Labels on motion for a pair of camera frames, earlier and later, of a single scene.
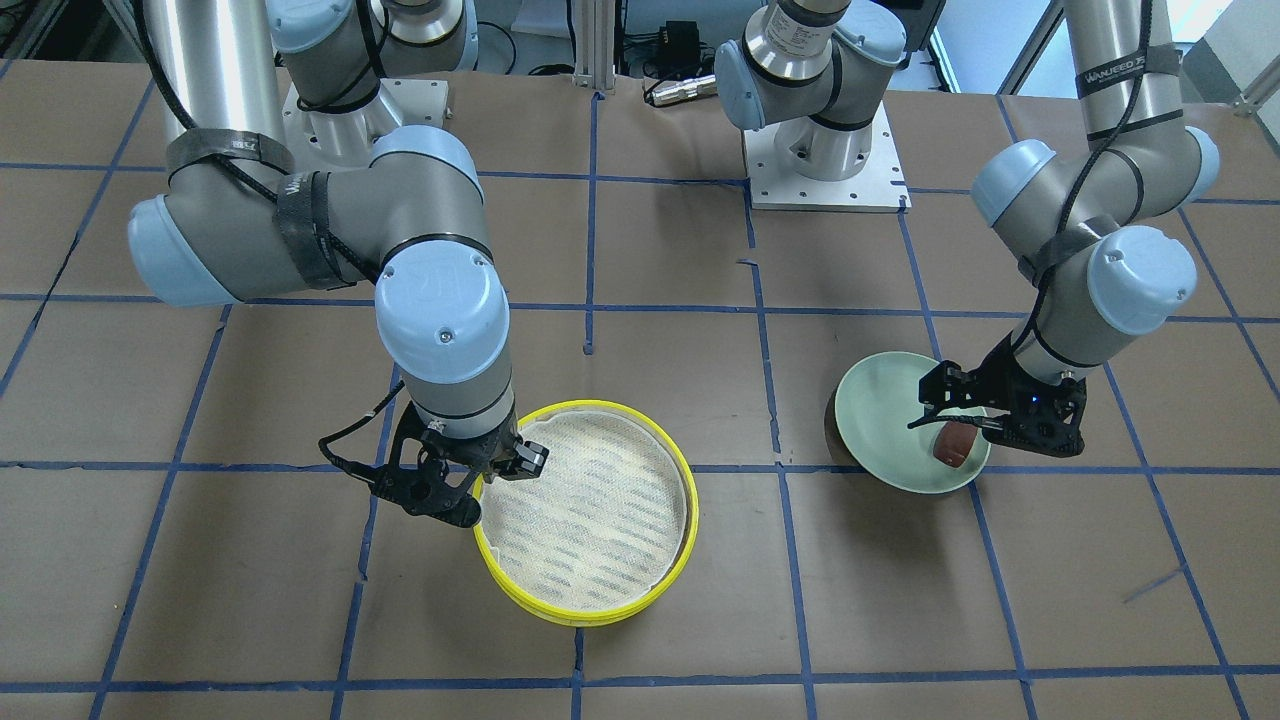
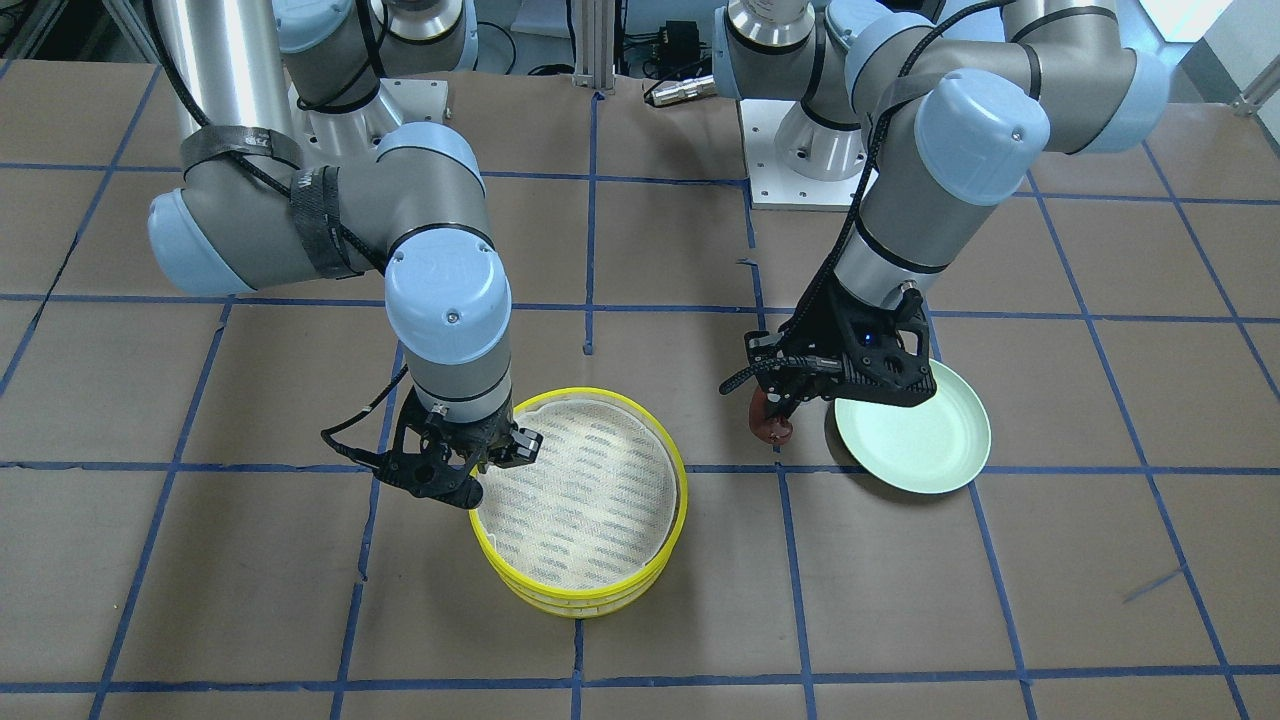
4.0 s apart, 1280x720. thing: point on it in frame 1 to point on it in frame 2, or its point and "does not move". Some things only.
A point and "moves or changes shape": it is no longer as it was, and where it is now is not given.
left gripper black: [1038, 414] to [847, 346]
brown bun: [953, 442] to [768, 427]
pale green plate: [878, 400] does not move
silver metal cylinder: [686, 90] does not move
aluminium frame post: [594, 27] does not move
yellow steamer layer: [610, 525] moves or changes shape
